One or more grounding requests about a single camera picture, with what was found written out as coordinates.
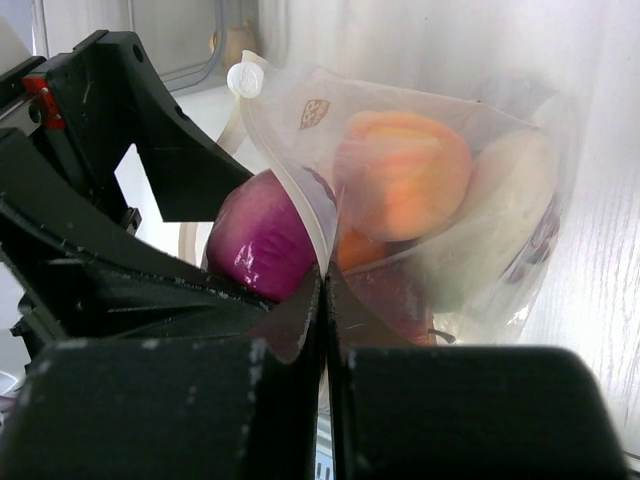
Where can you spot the dark red apple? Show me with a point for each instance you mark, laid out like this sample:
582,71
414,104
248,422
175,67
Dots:
399,301

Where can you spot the peach fruit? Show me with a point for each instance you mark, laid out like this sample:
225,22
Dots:
399,175

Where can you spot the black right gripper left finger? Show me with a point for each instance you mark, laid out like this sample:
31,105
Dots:
243,408

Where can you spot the clear zip top bag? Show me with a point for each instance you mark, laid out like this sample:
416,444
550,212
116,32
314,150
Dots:
291,122

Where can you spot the white radish with leaves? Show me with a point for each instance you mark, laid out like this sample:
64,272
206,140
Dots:
512,185

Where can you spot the pink onion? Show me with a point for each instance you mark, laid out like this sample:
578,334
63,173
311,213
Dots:
258,239

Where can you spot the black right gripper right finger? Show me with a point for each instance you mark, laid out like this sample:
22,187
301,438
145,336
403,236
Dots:
399,411

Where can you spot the orange fruit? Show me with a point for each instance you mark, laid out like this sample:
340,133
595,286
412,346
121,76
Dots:
355,249

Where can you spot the grey plastic food bin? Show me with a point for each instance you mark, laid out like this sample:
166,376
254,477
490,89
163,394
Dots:
184,40

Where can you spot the purple grape bunch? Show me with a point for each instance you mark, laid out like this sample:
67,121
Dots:
539,246

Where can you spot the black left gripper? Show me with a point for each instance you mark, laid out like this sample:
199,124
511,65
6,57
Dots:
67,233

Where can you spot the garlic bulb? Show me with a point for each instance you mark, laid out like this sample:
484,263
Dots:
238,39

